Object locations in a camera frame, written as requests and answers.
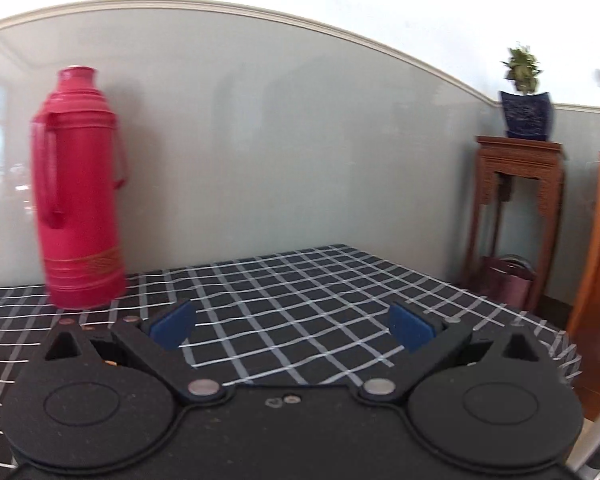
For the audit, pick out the dark red waste bin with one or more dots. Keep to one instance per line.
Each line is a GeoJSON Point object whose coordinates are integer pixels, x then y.
{"type": "Point", "coordinates": [507, 280]}

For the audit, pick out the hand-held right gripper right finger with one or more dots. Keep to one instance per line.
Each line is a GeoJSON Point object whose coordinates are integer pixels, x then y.
{"type": "Point", "coordinates": [410, 330]}

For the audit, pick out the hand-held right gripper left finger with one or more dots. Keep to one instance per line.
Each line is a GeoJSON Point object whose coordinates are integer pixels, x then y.
{"type": "Point", "coordinates": [172, 327]}

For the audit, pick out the red thermos flask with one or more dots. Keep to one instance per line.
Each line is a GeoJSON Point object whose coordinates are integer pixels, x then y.
{"type": "Point", "coordinates": [80, 200]}

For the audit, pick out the blue ceramic flower pot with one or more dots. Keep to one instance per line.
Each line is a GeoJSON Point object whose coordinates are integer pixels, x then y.
{"type": "Point", "coordinates": [526, 115]}

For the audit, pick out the black checkered tablecloth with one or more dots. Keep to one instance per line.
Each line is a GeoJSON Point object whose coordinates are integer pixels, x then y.
{"type": "Point", "coordinates": [300, 300]}

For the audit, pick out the green potted plant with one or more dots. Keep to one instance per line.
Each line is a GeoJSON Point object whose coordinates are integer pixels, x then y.
{"type": "Point", "coordinates": [522, 67]}

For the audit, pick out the dark wooden plant stand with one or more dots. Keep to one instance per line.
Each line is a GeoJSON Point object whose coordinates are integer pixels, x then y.
{"type": "Point", "coordinates": [517, 210]}

